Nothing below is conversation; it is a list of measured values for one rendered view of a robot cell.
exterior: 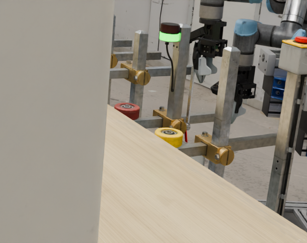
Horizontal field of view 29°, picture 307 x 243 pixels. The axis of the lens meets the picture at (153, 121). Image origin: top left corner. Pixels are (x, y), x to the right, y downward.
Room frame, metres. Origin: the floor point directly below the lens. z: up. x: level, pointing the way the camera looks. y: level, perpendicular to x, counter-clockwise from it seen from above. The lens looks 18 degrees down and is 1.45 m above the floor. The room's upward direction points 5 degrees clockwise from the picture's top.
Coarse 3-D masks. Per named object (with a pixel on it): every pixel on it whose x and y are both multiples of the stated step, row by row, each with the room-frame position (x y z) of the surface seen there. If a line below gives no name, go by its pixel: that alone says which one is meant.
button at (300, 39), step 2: (296, 38) 1.43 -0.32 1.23; (298, 38) 1.42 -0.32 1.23; (300, 38) 1.42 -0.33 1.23; (302, 38) 1.43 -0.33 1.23; (304, 38) 1.43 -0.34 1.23; (306, 38) 1.43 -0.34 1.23; (296, 40) 1.42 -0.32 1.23; (298, 40) 1.42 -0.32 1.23; (300, 40) 1.42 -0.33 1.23; (302, 40) 1.41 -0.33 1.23; (304, 40) 1.41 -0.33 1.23; (306, 40) 1.41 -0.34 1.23; (300, 42) 1.42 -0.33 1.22; (302, 42) 1.42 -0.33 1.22; (304, 42) 1.42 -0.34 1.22; (306, 42) 1.41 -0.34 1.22
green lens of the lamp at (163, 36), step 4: (160, 32) 1.83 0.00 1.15; (160, 36) 1.83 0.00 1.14; (164, 36) 1.81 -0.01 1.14; (168, 36) 1.81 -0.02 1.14; (172, 36) 1.81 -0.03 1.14; (176, 36) 1.82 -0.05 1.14; (164, 40) 1.81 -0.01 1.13; (168, 40) 1.81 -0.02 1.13; (172, 40) 1.81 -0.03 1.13; (176, 40) 1.82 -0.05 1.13
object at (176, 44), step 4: (164, 24) 1.82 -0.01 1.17; (168, 24) 1.83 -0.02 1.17; (172, 24) 1.84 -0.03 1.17; (176, 24) 1.84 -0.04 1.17; (164, 32) 1.82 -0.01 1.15; (168, 44) 1.83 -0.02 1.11; (176, 44) 1.85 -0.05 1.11; (176, 48) 1.85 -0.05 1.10; (168, 52) 1.84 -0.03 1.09; (168, 56) 1.84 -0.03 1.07; (172, 64) 1.84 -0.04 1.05; (172, 68) 1.85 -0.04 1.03; (172, 72) 1.85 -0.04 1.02; (172, 76) 1.85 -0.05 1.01; (172, 80) 1.85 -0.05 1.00; (172, 84) 1.85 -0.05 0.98; (172, 88) 1.85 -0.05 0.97
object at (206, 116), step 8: (200, 112) 1.98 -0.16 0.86; (208, 112) 1.99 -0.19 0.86; (136, 120) 1.83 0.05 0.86; (144, 120) 1.84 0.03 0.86; (152, 120) 1.85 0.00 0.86; (160, 120) 1.87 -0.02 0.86; (184, 120) 1.92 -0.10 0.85; (192, 120) 1.94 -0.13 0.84; (200, 120) 1.95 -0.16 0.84; (208, 120) 1.97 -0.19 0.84
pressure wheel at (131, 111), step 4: (116, 104) 1.83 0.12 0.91; (120, 104) 1.83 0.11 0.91; (124, 104) 1.84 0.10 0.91; (128, 104) 1.84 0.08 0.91; (132, 104) 1.84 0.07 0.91; (116, 108) 1.79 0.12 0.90; (120, 108) 1.78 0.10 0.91; (124, 108) 1.79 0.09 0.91; (128, 108) 1.79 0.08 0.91; (132, 108) 1.80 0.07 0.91; (136, 108) 1.80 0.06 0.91; (124, 112) 1.78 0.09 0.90; (128, 112) 1.78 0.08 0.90; (132, 112) 1.78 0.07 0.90; (136, 112) 1.79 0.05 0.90; (128, 116) 1.78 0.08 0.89; (132, 116) 1.78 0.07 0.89; (136, 116) 1.80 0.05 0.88
